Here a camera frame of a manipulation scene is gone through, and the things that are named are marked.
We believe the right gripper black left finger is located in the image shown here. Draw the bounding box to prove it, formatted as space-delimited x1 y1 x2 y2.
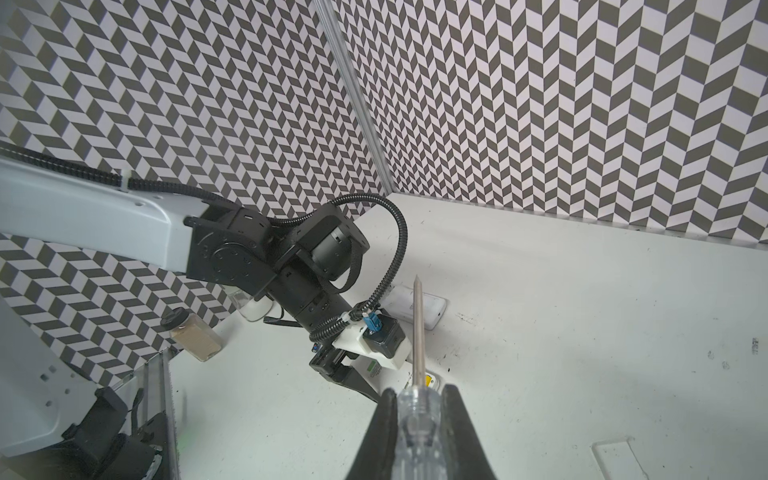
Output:
346 389 398 480

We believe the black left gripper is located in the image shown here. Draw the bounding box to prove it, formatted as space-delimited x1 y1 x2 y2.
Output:
309 344 381 403

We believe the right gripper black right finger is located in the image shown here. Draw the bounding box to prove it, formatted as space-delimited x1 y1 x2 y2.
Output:
440 384 496 480

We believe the clear-handled screwdriver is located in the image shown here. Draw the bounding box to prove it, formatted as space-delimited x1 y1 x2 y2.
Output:
392 277 447 479

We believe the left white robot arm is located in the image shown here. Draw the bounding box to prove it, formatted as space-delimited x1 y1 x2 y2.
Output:
1 143 410 400

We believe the small tan wooden block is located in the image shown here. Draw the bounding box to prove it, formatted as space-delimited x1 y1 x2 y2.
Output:
160 307 224 362

